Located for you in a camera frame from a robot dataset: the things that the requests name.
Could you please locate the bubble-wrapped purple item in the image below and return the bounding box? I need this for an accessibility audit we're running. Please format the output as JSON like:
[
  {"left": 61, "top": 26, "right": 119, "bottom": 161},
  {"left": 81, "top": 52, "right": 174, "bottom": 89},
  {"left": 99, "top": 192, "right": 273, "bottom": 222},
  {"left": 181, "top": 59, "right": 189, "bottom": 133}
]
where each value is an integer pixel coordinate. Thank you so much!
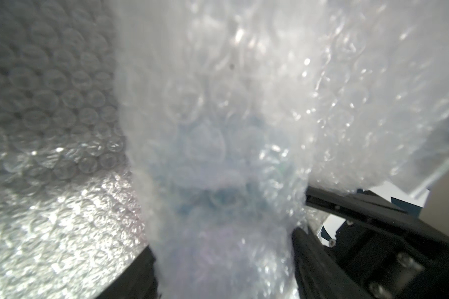
[{"left": 111, "top": 1, "right": 449, "bottom": 299}]

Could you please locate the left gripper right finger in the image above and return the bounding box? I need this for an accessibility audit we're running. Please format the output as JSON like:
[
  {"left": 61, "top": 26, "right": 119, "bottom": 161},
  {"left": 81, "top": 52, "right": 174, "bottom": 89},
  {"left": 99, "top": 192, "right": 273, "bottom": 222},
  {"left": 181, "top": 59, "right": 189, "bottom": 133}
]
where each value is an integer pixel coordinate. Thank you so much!
[{"left": 291, "top": 225, "right": 374, "bottom": 299}]

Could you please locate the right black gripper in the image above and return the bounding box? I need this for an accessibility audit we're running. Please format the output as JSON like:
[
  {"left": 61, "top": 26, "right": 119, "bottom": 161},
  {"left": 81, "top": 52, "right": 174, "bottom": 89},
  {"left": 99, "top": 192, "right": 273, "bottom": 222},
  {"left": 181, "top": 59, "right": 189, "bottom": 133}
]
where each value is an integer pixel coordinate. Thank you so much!
[{"left": 306, "top": 187, "right": 449, "bottom": 299}]

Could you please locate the bubble wrap around vase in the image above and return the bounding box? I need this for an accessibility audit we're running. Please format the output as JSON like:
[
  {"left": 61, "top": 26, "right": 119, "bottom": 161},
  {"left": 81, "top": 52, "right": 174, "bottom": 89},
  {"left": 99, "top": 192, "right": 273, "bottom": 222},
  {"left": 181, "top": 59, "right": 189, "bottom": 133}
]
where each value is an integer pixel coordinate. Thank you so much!
[{"left": 0, "top": 1, "right": 146, "bottom": 299}]

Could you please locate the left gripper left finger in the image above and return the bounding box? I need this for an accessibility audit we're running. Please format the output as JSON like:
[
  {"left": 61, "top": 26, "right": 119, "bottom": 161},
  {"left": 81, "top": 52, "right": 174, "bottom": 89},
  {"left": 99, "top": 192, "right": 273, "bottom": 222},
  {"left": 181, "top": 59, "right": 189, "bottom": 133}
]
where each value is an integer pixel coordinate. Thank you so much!
[{"left": 97, "top": 246, "right": 160, "bottom": 299}]

